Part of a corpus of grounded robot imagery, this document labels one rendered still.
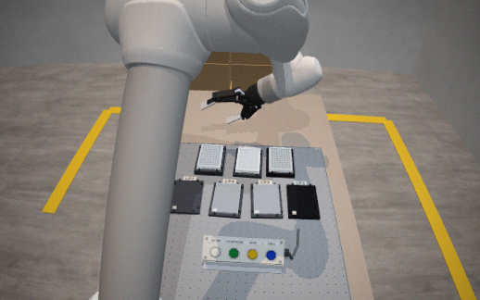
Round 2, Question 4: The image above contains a white button panel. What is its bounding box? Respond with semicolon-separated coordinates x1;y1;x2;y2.
202;229;299;274

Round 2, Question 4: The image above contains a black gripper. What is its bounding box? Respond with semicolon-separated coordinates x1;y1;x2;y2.
200;83;266;124

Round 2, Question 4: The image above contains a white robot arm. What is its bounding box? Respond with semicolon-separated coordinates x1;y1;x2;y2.
89;0;322;300

